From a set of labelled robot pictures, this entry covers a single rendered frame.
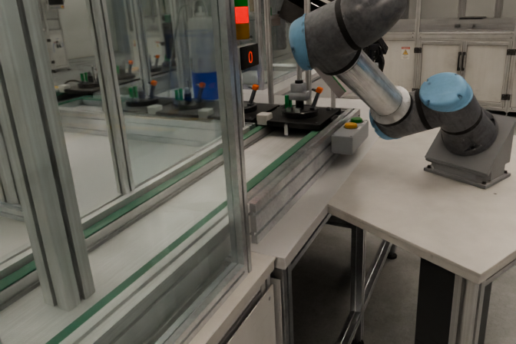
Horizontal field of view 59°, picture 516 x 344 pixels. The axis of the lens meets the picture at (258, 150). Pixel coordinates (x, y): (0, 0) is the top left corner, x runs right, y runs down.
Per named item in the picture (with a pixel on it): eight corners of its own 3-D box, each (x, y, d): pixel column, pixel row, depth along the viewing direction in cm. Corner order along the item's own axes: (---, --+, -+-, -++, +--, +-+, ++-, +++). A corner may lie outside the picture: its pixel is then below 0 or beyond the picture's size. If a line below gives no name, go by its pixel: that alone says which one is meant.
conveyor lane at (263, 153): (340, 135, 176) (340, 110, 173) (233, 239, 105) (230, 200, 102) (273, 130, 188) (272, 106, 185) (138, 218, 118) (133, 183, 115)
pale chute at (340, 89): (353, 92, 190) (360, 85, 187) (339, 98, 180) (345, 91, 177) (311, 43, 195) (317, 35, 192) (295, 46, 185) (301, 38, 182)
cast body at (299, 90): (309, 98, 166) (309, 79, 164) (305, 100, 162) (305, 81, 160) (289, 97, 170) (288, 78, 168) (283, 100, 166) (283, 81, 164)
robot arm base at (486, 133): (510, 120, 126) (499, 100, 120) (477, 163, 125) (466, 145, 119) (462, 105, 138) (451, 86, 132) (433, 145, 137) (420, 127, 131)
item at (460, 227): (642, 170, 137) (644, 161, 137) (479, 286, 89) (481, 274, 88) (436, 126, 192) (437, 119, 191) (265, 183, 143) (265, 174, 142)
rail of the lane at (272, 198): (359, 133, 177) (360, 106, 174) (257, 244, 103) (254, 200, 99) (345, 132, 180) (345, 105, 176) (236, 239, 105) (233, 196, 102)
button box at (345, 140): (368, 136, 160) (368, 119, 158) (352, 155, 143) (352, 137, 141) (348, 134, 164) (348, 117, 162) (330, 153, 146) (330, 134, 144)
